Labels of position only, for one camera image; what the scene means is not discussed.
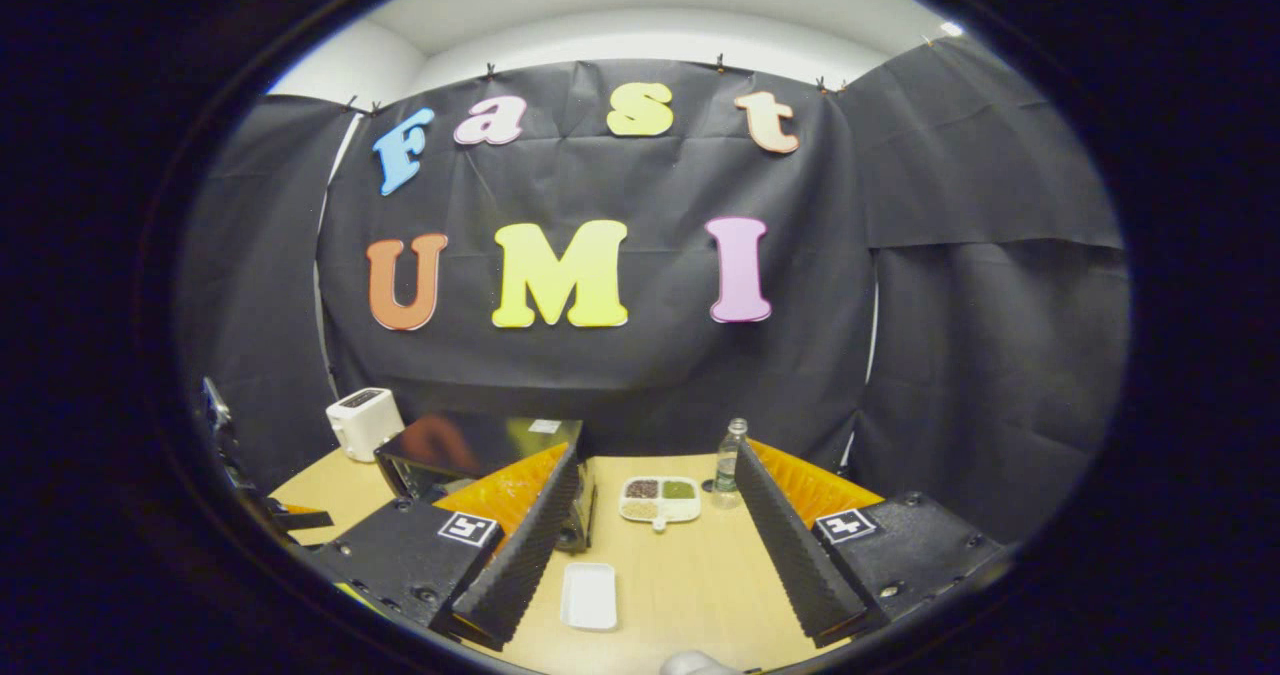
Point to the clear plastic water bottle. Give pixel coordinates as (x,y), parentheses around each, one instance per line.
(728,465)

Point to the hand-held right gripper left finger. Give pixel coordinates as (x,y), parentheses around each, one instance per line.
(525,555)

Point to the black electric oven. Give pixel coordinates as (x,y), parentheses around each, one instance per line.
(470,440)

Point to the row of small cloth clips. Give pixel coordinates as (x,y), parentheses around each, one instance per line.
(490,71)

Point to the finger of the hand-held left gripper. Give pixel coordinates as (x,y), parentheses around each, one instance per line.
(300,518)

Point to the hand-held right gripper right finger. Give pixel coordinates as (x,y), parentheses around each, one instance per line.
(790,555)

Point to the small ceiling light panel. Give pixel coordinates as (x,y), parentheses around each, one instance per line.
(952,29)

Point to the white plastic tray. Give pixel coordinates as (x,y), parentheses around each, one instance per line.
(588,595)

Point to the white divided condiment dish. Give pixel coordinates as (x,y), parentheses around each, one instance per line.
(660,500)

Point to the white toaster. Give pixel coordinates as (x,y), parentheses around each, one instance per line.
(362,425)

